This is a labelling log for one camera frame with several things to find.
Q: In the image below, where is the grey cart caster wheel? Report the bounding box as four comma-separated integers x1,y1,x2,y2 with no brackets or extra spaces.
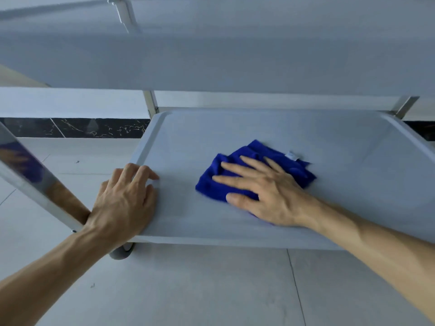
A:
108,242,136,261

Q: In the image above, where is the shiny metal cart post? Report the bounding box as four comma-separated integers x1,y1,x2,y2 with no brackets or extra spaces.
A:
0,121,92,233
388,96,421,119
108,0,160,119

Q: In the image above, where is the blue microfibre cloth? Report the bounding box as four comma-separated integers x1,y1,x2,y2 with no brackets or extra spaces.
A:
195,139,317,225

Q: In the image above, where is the person's right forearm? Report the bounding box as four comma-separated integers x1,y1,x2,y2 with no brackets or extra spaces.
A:
306,196,435,326

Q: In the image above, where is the person's left hand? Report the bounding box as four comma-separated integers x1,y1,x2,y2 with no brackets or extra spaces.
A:
82,163,160,251

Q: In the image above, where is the person's right hand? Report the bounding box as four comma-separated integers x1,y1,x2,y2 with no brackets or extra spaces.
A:
212,155,324,228

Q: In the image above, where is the metal cart rail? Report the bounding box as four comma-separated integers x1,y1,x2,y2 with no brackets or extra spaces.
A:
0,0,114,21

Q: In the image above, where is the grey cart shelf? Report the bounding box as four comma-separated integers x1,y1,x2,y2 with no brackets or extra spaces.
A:
0,0,435,97
126,109,435,251

